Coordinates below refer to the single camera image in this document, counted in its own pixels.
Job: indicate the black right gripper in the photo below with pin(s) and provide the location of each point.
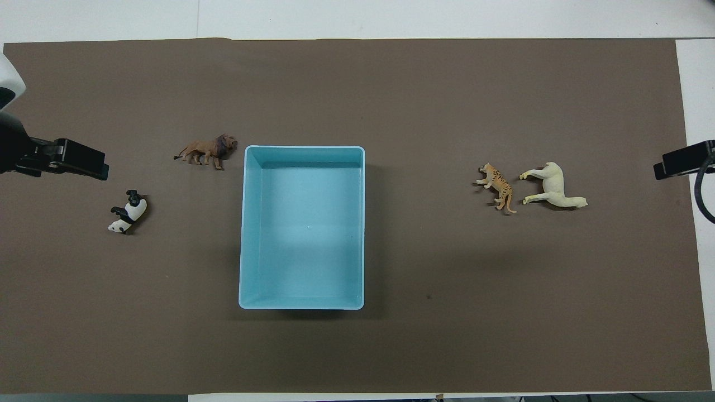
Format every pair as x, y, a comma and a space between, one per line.
706, 156

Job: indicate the light blue storage box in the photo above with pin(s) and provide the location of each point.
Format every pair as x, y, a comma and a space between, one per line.
301, 234

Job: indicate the brown lion toy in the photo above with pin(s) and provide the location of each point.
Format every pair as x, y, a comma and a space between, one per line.
208, 149

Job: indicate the black and white panda toy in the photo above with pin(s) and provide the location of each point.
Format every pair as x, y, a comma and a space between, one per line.
134, 212

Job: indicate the cream white animal toy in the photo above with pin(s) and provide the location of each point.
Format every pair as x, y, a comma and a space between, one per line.
553, 184

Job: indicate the brown table mat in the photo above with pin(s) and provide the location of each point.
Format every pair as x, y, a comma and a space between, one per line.
447, 335

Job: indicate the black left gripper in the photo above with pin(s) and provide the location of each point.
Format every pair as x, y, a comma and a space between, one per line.
17, 151

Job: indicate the orange striped tiger toy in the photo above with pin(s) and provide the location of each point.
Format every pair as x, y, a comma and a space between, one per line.
499, 185

